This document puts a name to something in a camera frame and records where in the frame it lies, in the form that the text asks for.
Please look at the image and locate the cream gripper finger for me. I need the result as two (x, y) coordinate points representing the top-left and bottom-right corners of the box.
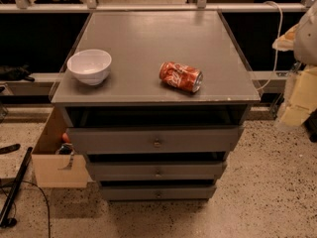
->
(278, 65), (317, 127)
(272, 25), (298, 52)

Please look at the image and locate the grey bottom drawer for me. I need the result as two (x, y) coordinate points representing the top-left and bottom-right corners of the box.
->
(100, 185), (216, 201)

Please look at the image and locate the grey drawer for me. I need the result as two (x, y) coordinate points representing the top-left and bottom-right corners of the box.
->
(100, 185), (216, 201)
(86, 162), (227, 181)
(66, 127), (244, 155)

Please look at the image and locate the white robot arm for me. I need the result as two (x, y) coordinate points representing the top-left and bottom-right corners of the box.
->
(272, 2), (317, 127)

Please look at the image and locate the grey drawer cabinet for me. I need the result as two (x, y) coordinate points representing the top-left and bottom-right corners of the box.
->
(53, 11), (260, 189)

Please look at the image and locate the grey top drawer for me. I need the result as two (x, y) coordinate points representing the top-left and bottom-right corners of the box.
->
(66, 127), (244, 155)

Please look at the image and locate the grey middle drawer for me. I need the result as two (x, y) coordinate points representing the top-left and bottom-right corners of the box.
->
(86, 162), (227, 181)

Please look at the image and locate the red soda can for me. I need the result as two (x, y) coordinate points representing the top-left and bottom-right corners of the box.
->
(158, 61), (203, 93)

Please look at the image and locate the white bowl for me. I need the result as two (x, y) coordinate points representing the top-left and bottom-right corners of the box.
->
(66, 50), (112, 85)

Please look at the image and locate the orange ball in box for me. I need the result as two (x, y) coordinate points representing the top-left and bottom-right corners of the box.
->
(61, 133), (70, 143)

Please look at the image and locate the cardboard box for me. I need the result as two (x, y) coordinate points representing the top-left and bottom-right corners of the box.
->
(32, 108), (89, 188)

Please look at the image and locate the black cloth object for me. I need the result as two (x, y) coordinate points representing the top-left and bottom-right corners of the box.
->
(0, 64), (35, 81)

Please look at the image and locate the black flat tool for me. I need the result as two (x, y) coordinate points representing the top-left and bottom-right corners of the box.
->
(0, 144), (21, 155)

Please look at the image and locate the black pole on floor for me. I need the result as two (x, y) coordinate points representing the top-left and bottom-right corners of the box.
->
(0, 147), (33, 228)

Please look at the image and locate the white cable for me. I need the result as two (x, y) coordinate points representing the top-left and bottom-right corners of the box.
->
(255, 0), (284, 92)

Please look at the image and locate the metal rail frame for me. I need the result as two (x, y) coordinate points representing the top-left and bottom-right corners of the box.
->
(0, 0), (316, 13)

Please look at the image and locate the black floor cable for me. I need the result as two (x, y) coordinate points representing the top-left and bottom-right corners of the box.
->
(0, 179), (52, 238)

